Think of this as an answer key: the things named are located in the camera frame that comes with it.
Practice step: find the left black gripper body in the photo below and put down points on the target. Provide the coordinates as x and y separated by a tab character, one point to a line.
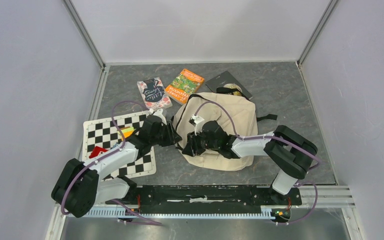
165	136

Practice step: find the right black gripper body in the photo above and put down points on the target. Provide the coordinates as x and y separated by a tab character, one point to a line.
201	143

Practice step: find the floral navy book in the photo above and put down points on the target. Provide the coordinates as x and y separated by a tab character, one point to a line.
153	94

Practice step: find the orange treehouse book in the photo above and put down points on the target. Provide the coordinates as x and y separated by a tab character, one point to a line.
183	86

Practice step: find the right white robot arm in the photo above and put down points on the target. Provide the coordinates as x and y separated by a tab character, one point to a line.
292	153

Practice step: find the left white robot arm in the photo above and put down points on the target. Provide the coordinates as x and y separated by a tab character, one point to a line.
81	184

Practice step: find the colourful block stack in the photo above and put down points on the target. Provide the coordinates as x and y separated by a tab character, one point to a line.
125	132

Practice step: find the checkered chess mat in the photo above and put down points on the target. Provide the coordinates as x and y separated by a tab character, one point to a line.
102	133

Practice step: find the black book gold emblem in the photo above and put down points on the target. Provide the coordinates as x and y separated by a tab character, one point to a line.
225	82

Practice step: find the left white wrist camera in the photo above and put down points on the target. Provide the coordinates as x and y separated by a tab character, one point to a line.
159	113

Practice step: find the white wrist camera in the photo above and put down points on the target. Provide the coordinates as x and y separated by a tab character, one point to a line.
197	122
159	113

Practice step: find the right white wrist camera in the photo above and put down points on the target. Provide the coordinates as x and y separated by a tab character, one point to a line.
197	122

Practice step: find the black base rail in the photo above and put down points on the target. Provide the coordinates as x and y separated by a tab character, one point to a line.
208	200

